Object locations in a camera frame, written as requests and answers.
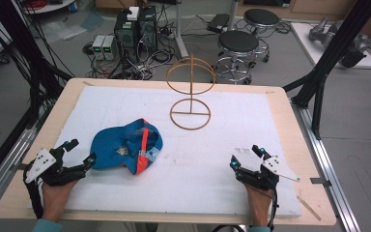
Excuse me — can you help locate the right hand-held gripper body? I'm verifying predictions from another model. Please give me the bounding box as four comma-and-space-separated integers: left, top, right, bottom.
235, 148, 301, 191

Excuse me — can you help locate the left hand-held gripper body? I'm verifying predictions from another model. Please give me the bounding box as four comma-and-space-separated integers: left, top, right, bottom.
23, 146, 88, 188

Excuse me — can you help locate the blue and orange cap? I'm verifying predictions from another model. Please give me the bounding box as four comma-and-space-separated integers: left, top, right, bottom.
90, 118, 164, 176

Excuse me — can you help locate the brown wire hat stand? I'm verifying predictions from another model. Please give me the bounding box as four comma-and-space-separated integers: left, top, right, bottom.
165, 52, 217, 131

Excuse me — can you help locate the person's right hand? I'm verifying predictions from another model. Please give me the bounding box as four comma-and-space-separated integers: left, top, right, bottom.
244, 183, 273, 227

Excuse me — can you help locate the person's left hand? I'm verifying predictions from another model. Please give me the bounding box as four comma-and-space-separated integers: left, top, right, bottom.
41, 179, 79, 223

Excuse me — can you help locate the white foam mat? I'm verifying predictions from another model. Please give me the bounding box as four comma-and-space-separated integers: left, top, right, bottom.
28, 85, 302, 218

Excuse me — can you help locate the wooden stick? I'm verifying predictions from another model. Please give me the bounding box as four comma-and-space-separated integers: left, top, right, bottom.
297, 195, 323, 222

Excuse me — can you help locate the grey power supply unit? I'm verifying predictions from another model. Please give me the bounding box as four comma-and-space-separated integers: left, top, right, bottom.
101, 35, 118, 61
91, 34, 106, 61

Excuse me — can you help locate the black round stool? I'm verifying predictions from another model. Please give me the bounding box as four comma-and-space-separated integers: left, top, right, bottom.
213, 30, 261, 85
243, 8, 281, 64

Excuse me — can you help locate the white floor board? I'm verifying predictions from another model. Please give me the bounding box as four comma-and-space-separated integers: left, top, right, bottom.
290, 21, 371, 70

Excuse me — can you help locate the black computer tower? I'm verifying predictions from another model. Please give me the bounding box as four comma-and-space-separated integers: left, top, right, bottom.
137, 5, 158, 54
113, 9, 140, 64

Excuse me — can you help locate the grey metal table leg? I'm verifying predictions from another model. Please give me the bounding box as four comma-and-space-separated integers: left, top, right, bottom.
173, 0, 189, 59

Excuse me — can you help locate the white power strip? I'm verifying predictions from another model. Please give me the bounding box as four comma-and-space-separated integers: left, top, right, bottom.
127, 6, 140, 21

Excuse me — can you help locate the black metal frame strut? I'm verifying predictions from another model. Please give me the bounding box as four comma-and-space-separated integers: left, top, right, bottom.
282, 0, 371, 141
0, 0, 73, 191

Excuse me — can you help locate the tangle of floor cables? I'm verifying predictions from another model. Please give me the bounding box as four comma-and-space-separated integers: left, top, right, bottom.
82, 18, 187, 81

